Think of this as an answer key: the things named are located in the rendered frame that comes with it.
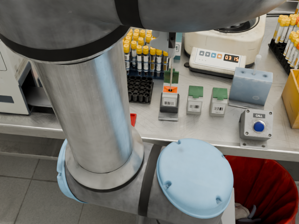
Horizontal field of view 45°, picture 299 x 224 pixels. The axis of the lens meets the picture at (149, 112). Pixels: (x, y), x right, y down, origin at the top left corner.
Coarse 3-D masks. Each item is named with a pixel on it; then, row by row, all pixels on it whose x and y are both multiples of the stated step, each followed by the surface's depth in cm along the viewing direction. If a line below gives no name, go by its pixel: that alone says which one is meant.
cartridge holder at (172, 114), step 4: (160, 100) 102; (160, 104) 98; (160, 108) 98; (164, 108) 98; (168, 108) 98; (172, 108) 98; (176, 108) 97; (160, 112) 99; (164, 112) 99; (168, 112) 99; (172, 112) 99; (176, 112) 99; (160, 116) 98; (164, 116) 98; (168, 116) 98; (172, 116) 98; (176, 116) 98; (176, 120) 98
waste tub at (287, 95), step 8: (296, 72) 99; (288, 80) 100; (296, 80) 101; (288, 88) 100; (296, 88) 94; (288, 96) 100; (296, 96) 94; (288, 104) 99; (296, 104) 94; (288, 112) 99; (296, 112) 94; (296, 120) 94; (296, 128) 97
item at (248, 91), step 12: (240, 72) 97; (252, 72) 97; (264, 72) 97; (240, 84) 98; (252, 84) 97; (264, 84) 96; (240, 96) 101; (252, 96) 100; (264, 96) 99; (252, 108) 101
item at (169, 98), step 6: (168, 84) 97; (174, 84) 97; (168, 90) 96; (174, 90) 96; (162, 96) 95; (168, 96) 95; (174, 96) 95; (162, 102) 97; (168, 102) 97; (174, 102) 96
